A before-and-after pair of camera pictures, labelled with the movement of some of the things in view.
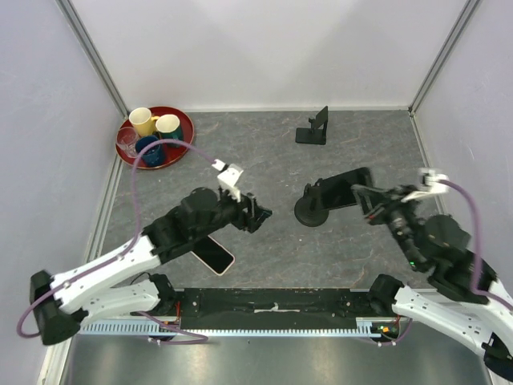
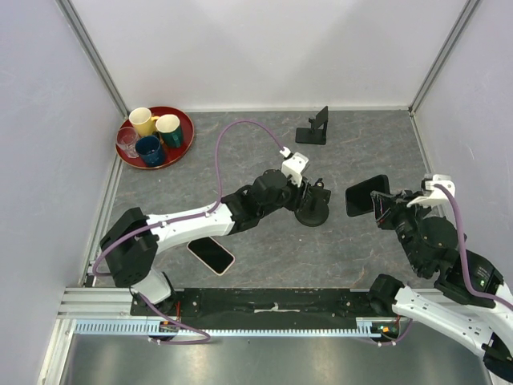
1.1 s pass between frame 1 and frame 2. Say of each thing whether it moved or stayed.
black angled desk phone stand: stayed
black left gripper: moved
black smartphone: moved
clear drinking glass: stayed
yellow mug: stayed
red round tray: stayed
